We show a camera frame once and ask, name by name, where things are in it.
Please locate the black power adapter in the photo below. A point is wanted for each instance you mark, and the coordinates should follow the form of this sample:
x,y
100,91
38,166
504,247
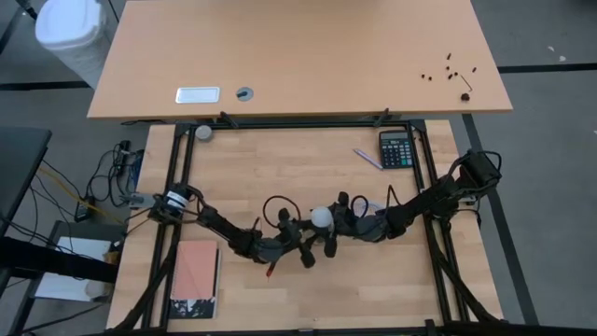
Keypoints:
x,y
83,212

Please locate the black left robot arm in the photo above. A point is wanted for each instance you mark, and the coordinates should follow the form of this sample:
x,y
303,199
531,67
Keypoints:
x,y
228,228

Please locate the black side table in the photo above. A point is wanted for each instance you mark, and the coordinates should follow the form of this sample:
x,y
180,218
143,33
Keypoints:
x,y
18,163

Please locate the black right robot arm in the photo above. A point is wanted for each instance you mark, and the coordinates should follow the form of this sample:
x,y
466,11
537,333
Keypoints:
x,y
420,205

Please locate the black metal beam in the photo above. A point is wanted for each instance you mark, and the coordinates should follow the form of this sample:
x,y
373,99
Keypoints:
x,y
46,261

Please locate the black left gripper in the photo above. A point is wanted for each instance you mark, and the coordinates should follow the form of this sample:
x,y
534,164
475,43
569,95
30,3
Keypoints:
x,y
294,238

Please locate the black allen key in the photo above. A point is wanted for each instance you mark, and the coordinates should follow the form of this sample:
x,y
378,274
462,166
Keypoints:
x,y
466,82

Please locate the white trash bin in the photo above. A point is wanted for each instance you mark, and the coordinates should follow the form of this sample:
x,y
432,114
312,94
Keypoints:
x,y
70,28

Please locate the white lightbulb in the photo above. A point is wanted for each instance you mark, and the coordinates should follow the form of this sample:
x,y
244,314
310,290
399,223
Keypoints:
x,y
322,218

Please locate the white paper sheet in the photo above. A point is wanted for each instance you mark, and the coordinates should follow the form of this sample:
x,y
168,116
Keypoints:
x,y
70,291

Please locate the small dark knob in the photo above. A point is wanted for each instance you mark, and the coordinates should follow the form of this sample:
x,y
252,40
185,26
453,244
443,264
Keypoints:
x,y
465,97

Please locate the light wooden desk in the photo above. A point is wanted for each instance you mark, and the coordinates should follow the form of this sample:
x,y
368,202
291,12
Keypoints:
x,y
303,56

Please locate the purple white pen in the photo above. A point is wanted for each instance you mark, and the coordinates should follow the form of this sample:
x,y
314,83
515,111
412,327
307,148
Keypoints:
x,y
368,159

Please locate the black aluminium rig frame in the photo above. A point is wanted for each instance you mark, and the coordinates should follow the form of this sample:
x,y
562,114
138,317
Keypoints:
x,y
298,125

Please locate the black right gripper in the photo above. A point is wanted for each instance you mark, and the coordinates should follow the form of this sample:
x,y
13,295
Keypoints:
x,y
352,224

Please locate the silver rectangular desk plate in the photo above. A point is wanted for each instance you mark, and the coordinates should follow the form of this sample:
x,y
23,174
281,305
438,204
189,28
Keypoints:
x,y
197,95

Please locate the small round ceramic bowl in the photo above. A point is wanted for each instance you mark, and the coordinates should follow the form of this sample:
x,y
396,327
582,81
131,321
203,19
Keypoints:
x,y
204,133

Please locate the grey metal mounting bracket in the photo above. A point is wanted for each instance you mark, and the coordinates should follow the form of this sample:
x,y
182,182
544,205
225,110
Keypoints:
x,y
140,200

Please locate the black calculator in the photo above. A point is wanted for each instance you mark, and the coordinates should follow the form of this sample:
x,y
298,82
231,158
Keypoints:
x,y
396,149

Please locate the pink spiral notebook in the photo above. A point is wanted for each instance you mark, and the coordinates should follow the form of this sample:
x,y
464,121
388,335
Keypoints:
x,y
193,270

